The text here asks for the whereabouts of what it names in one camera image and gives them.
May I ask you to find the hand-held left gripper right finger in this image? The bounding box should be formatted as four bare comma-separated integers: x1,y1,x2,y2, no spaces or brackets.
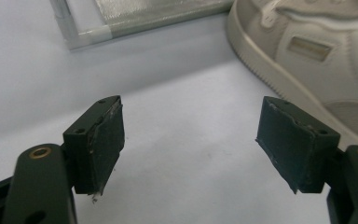
255,95,358,224

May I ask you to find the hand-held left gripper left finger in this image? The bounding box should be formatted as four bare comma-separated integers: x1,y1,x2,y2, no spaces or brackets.
1,94,126,224

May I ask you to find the white sneaker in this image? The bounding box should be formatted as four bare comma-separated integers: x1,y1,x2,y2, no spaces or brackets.
227,0,358,149

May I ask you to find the metal-framed rack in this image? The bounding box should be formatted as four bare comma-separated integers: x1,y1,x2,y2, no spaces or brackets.
49,0,236,50

